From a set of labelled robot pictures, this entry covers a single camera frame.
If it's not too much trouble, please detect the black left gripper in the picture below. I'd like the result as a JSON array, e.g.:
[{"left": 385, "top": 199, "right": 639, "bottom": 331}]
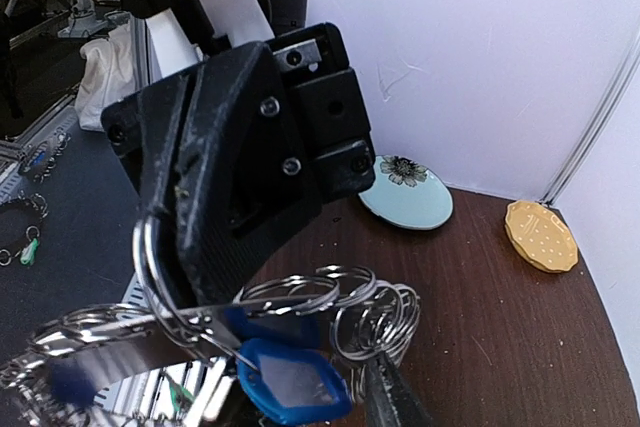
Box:
[{"left": 101, "top": 23, "right": 375, "bottom": 307}]

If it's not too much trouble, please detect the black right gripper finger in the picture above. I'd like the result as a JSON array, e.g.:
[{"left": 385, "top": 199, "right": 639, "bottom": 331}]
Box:
[{"left": 364, "top": 352, "right": 433, "bottom": 427}]

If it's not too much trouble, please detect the metal disc with key rings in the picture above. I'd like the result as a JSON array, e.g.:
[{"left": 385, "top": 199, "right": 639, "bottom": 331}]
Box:
[{"left": 1, "top": 224, "right": 421, "bottom": 426}]

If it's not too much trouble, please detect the blue key tag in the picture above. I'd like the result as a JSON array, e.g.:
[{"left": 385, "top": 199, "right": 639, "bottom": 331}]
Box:
[
  {"left": 236, "top": 338, "right": 353, "bottom": 426},
  {"left": 224, "top": 307, "right": 321, "bottom": 349}
]

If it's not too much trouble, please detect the green key tag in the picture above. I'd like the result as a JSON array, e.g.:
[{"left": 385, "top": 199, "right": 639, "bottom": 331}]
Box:
[{"left": 166, "top": 377, "right": 194, "bottom": 414}]

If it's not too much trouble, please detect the white plastic bag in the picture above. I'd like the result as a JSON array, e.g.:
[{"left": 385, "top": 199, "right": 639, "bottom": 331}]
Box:
[{"left": 74, "top": 24, "right": 136, "bottom": 132}]

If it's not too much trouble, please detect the light blue plate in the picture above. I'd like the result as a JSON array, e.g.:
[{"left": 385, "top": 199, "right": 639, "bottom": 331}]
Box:
[{"left": 359, "top": 155, "right": 453, "bottom": 231}]

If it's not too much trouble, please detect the yellow dotted plate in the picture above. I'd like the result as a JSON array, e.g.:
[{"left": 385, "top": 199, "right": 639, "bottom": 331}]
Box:
[{"left": 504, "top": 200, "right": 579, "bottom": 274}]

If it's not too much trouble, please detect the left aluminium frame post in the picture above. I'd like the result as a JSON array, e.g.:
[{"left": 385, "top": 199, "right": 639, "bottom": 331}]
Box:
[{"left": 538, "top": 28, "right": 639, "bottom": 206}]

